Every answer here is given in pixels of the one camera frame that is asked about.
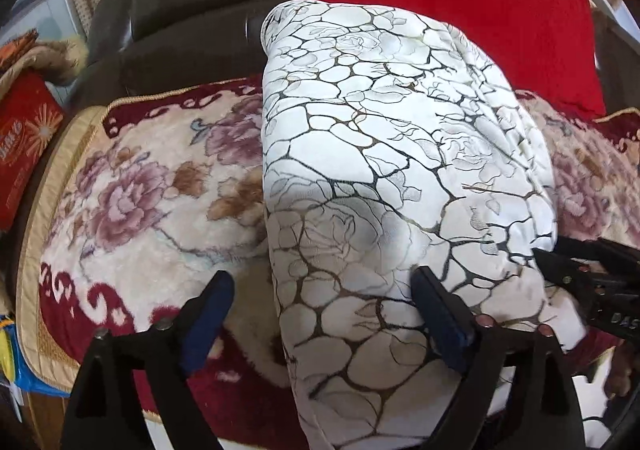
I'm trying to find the red cushion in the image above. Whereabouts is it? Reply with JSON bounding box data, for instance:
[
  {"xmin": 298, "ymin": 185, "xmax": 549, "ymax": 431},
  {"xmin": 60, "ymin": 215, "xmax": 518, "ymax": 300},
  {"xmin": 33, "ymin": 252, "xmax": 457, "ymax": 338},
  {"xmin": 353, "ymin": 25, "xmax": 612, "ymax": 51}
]
[{"xmin": 304, "ymin": 0, "xmax": 608, "ymax": 121}]

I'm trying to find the fur-trimmed patterned cloth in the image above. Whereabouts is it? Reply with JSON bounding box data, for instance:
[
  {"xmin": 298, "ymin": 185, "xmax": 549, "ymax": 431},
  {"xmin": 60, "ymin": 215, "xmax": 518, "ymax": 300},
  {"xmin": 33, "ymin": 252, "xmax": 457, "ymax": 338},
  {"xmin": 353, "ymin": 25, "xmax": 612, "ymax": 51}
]
[{"xmin": 0, "ymin": 29, "xmax": 91, "ymax": 86}]

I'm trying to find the white leaf-pattern pillow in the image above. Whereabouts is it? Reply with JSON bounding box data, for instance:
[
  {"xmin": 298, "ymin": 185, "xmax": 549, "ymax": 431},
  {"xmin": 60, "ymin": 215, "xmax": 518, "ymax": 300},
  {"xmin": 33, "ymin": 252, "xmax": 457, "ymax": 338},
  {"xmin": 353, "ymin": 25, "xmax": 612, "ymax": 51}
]
[{"xmin": 261, "ymin": 0, "xmax": 588, "ymax": 450}]

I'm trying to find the dark brown leather sofa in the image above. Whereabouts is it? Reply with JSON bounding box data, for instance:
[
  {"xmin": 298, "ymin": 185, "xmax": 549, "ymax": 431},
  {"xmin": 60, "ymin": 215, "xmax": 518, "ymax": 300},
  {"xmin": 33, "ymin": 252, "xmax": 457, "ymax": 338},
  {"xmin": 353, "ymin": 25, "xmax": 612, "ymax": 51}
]
[{"xmin": 75, "ymin": 0, "xmax": 313, "ymax": 104}]

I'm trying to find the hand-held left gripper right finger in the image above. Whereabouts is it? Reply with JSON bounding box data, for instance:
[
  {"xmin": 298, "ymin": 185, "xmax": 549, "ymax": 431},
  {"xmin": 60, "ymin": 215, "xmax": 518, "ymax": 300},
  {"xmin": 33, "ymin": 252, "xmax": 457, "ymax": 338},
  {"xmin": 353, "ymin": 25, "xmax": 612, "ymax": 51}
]
[{"xmin": 410, "ymin": 266, "xmax": 586, "ymax": 450}]

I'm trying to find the red printed box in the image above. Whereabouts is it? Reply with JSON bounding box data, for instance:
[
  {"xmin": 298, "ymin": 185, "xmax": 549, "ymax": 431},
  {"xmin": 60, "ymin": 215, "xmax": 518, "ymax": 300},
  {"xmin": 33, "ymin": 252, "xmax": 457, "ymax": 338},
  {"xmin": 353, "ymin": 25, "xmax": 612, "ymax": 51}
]
[{"xmin": 0, "ymin": 70, "xmax": 67, "ymax": 233}]

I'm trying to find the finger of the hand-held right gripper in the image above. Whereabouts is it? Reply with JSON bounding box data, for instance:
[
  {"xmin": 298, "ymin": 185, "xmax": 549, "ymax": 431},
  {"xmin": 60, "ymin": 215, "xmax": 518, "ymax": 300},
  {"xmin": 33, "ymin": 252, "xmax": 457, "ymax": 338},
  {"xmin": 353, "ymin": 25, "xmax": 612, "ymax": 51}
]
[
  {"xmin": 532, "ymin": 248, "xmax": 598, "ymax": 293},
  {"xmin": 554, "ymin": 235, "xmax": 640, "ymax": 276}
]

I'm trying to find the blue and yellow packet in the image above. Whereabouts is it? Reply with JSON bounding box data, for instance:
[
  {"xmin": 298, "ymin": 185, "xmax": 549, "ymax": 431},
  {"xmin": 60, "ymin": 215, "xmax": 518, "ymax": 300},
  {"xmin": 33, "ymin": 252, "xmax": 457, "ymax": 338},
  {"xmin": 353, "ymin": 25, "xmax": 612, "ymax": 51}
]
[{"xmin": 0, "ymin": 313, "xmax": 71, "ymax": 423}]

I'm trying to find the floral maroon sofa mat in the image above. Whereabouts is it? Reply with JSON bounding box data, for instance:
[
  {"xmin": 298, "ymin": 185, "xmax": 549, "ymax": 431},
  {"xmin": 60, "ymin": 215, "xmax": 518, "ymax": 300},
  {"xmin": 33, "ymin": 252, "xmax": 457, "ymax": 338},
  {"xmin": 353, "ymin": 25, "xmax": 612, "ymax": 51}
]
[
  {"xmin": 515, "ymin": 89, "xmax": 640, "ymax": 251},
  {"xmin": 16, "ymin": 78, "xmax": 321, "ymax": 450}
]

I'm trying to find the person's right hand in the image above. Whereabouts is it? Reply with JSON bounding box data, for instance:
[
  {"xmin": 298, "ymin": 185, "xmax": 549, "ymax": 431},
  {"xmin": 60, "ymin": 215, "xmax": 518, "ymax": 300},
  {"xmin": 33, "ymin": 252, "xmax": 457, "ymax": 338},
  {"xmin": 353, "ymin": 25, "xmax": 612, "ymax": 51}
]
[{"xmin": 604, "ymin": 342, "xmax": 637, "ymax": 398}]

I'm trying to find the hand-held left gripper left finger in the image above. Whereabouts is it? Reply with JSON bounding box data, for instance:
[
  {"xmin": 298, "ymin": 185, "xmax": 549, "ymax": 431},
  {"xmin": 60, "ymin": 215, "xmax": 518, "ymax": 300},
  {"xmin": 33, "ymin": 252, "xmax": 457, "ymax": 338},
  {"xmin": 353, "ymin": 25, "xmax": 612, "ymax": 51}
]
[{"xmin": 61, "ymin": 270, "xmax": 236, "ymax": 450}]

